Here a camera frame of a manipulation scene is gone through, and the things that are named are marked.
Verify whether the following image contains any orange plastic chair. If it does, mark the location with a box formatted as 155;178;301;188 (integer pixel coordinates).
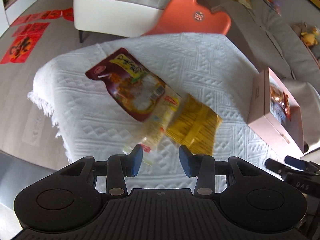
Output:
142;0;232;36

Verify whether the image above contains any clear cracker packet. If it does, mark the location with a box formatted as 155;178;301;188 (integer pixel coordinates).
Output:
122;80;184;167

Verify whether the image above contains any pink cardboard box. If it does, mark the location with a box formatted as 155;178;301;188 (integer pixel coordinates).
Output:
247;67;305;154

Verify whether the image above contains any red paper rectangle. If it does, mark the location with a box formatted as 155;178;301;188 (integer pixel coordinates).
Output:
11;22;50;37

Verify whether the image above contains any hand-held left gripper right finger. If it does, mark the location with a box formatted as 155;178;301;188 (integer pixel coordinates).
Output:
179;146;260;196

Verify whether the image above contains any yellow plush toy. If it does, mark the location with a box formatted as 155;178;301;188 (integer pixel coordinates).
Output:
300;26;320;47

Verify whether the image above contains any grey sofa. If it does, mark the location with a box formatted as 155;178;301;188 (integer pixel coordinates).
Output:
195;0;320;100

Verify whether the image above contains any yellow snack packet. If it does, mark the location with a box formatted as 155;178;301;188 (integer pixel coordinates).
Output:
165;93;223;155

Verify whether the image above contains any dark red snack pouch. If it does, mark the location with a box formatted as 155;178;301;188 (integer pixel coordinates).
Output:
85;47;167;122

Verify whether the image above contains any white textured tablecloth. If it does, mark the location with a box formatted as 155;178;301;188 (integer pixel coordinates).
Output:
27;32;304;188

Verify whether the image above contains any red paper banner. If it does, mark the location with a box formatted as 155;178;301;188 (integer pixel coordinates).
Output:
11;7;74;27

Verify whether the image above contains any bag of blue candies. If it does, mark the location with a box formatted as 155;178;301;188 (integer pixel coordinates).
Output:
274;107;290;127

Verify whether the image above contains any large red paper square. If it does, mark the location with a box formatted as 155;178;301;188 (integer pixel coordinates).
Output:
0;35;38;65

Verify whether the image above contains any white coffee table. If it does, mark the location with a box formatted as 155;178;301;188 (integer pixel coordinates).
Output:
71;0;173;43

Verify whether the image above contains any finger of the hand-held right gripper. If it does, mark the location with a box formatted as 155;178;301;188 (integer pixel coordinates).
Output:
284;155;320;172
265;158;289;178

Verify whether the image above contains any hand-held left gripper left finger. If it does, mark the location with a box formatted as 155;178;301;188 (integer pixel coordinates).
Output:
60;145;144;197

